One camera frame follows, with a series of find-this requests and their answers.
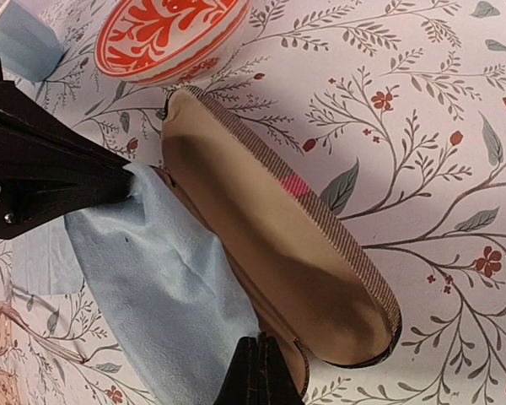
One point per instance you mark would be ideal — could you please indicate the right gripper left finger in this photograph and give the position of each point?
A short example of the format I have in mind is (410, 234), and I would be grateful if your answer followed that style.
(241, 383)

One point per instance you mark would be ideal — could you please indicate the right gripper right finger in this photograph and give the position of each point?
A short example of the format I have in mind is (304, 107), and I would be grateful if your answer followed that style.
(276, 386)

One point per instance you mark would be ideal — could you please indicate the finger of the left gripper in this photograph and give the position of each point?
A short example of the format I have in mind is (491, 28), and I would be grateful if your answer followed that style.
(30, 135)
(28, 204)

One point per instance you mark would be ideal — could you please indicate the brown striped glasses case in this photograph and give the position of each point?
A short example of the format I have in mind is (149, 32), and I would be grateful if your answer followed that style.
(311, 284)

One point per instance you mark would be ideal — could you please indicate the blue cleaning cloth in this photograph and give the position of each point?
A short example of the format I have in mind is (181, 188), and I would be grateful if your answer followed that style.
(44, 262)
(165, 287)

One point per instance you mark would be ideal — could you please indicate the clear pink frame glasses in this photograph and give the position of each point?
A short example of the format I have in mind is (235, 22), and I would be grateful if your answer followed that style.
(9, 393)

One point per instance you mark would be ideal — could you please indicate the light blue paper cup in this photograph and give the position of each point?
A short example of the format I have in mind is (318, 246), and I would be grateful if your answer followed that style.
(29, 48)

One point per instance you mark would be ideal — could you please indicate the red patterned small bowl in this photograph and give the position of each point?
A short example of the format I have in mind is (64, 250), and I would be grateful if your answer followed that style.
(156, 43)

